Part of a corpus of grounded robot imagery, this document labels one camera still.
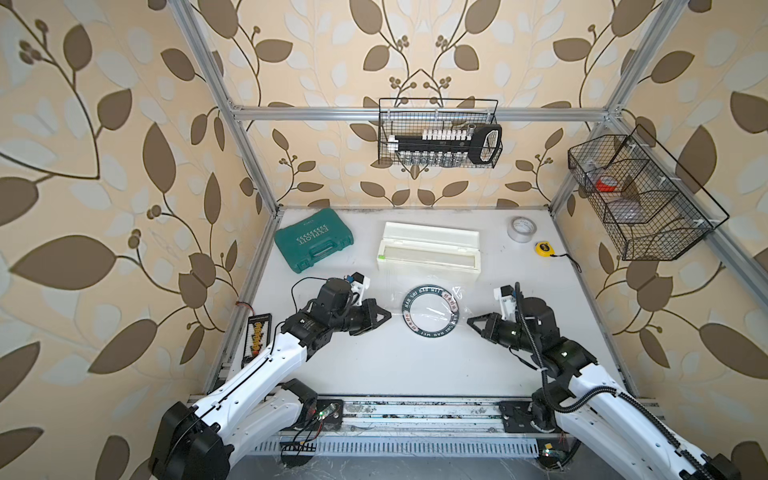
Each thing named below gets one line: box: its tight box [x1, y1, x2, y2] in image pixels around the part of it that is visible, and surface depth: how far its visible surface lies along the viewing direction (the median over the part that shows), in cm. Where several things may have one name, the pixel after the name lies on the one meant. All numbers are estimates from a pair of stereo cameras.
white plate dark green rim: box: [402, 284, 460, 338], surface depth 95 cm
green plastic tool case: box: [274, 208, 354, 274], surface depth 108 cm
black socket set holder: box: [388, 124, 503, 166], surface depth 86 cm
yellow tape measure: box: [535, 241, 555, 257], surface depth 107 cm
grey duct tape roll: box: [507, 216, 538, 243], surface depth 114 cm
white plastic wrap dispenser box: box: [377, 221, 481, 281], surface depth 101 cm
